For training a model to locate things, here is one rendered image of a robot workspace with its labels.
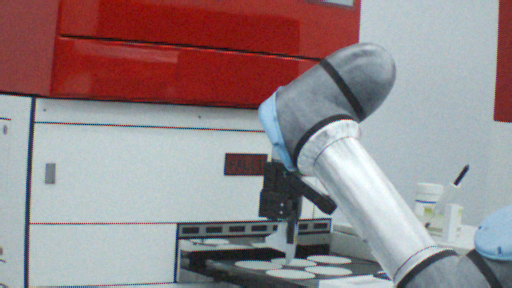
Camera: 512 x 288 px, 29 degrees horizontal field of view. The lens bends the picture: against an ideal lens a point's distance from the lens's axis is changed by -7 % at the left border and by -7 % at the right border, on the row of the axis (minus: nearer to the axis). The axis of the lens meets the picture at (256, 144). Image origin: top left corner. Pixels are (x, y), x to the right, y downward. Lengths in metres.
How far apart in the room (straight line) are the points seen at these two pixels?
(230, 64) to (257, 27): 0.11
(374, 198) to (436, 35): 3.56
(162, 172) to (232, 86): 0.23
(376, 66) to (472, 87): 3.67
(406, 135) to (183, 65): 2.90
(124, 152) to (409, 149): 2.97
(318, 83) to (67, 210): 0.64
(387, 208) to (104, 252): 0.76
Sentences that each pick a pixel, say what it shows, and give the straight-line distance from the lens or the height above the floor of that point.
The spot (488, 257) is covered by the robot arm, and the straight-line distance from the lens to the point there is 1.42.
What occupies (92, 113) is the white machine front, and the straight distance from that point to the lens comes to 2.04.
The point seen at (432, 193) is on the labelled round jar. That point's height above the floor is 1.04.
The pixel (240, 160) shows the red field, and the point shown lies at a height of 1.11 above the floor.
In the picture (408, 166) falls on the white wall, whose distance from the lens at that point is 4.93.
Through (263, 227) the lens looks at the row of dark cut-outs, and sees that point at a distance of 2.33.
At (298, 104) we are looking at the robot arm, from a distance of 1.61.
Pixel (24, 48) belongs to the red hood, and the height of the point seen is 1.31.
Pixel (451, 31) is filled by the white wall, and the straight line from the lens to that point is 5.14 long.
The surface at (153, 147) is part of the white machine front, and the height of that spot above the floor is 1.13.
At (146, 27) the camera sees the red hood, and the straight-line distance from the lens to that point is 2.04.
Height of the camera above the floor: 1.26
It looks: 3 degrees down
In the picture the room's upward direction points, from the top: 4 degrees clockwise
